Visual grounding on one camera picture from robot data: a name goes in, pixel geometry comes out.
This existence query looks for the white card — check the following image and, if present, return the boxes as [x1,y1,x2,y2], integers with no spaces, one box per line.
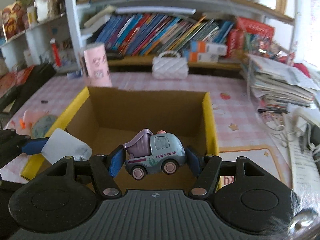
[41,128,92,164]

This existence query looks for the white bookshelf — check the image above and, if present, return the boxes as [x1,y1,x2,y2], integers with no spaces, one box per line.
[65,0,298,56]

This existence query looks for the grey purple toy truck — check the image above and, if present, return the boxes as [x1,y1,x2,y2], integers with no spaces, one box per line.
[123,128,187,180]

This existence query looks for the fortune god figure box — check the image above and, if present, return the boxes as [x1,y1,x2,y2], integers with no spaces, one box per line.
[1,1,25,40]

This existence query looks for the white cables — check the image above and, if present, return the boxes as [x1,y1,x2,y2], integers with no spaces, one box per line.
[265,107,320,160]

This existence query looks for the stack of newspapers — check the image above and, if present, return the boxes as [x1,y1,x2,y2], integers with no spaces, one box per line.
[241,54,319,109]

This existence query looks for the pink cylindrical dispenser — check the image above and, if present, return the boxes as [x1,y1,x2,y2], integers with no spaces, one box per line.
[79,42,112,87]

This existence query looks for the mint green case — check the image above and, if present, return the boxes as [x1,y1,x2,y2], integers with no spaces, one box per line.
[30,114,57,139]

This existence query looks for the white orange small boxes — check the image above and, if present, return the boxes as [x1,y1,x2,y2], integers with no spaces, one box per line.
[182,41,227,63]

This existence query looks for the row of leaning books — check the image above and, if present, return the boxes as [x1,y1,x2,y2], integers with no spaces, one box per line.
[95,13,234,56]

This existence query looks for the yellow cardboard box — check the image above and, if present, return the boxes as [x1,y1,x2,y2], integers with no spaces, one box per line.
[21,87,219,196]

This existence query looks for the red hanging tassel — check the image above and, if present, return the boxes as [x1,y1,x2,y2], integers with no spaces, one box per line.
[50,38,62,67]

